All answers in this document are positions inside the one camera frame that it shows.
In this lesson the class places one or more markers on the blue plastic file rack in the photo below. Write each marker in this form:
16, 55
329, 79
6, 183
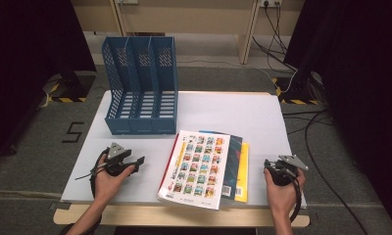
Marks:
141, 125

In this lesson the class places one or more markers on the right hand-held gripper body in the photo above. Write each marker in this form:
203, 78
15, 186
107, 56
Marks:
284, 176

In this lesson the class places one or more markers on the person's left hand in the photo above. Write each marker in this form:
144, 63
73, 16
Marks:
107, 187

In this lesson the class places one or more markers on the person's right hand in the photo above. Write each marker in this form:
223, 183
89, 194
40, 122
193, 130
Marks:
284, 197

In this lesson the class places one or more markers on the white board sheet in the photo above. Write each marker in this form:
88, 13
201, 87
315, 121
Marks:
217, 111

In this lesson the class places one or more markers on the beige office desk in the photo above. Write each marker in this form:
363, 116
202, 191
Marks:
184, 16

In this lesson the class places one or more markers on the black curtain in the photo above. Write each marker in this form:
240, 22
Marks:
21, 65
364, 81

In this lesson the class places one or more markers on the dark teal illustrated book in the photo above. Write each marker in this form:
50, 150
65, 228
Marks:
234, 163

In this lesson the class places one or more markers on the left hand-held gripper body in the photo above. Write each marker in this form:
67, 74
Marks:
117, 163

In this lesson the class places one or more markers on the red illustrated book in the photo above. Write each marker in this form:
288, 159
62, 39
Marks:
168, 160

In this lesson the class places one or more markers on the white wall power socket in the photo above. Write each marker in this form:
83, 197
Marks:
270, 2

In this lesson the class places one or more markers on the white picture grid book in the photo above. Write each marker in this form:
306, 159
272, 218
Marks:
197, 166

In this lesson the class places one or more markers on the white socket strip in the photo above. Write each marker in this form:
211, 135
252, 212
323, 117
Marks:
128, 1

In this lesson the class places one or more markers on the yellow book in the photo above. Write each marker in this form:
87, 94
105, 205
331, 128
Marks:
244, 176

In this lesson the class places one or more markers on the black stand base hazard tape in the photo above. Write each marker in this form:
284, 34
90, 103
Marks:
298, 93
73, 91

